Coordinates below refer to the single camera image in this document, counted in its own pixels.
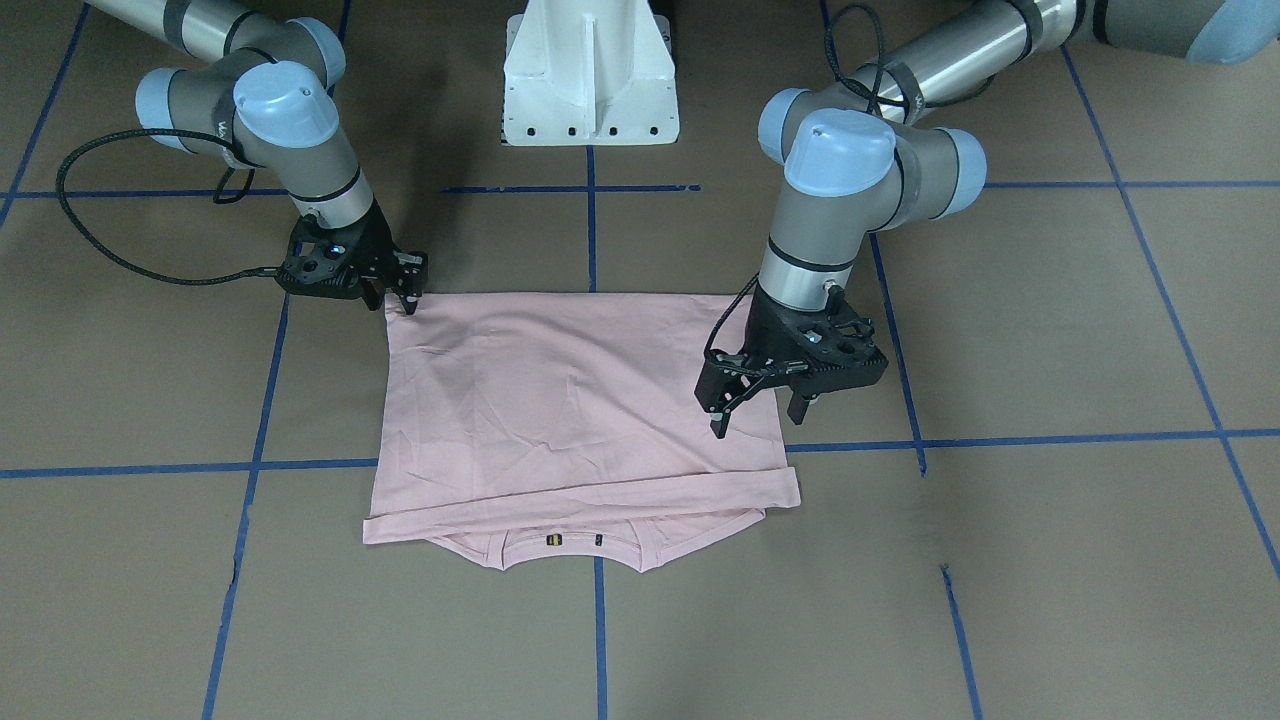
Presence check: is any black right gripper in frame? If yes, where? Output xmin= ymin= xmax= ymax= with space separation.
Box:
xmin=275 ymin=205 xmax=428 ymax=316

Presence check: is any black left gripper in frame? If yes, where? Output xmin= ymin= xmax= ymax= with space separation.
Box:
xmin=695 ymin=284 xmax=888 ymax=439

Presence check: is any pink Snoopy t-shirt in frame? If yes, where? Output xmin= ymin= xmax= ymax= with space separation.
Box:
xmin=362 ymin=292 xmax=801 ymax=571

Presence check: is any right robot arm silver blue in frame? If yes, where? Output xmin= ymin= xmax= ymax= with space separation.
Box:
xmin=96 ymin=1 xmax=428 ymax=314

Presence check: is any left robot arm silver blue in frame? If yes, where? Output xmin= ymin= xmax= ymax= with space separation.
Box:
xmin=695 ymin=1 xmax=1279 ymax=438

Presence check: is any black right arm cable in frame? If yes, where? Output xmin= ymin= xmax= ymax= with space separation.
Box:
xmin=55 ymin=128 xmax=301 ymax=287

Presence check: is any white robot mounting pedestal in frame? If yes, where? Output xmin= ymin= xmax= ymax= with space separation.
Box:
xmin=500 ymin=1 xmax=681 ymax=147

